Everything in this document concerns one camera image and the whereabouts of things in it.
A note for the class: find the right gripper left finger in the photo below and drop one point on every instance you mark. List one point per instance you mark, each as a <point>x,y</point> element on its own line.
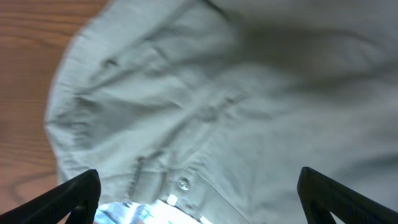
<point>76,199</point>

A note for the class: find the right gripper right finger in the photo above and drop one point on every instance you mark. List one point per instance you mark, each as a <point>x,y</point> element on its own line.
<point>323,198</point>

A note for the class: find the khaki green shorts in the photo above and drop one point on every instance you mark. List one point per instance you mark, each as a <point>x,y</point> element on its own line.
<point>217,105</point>

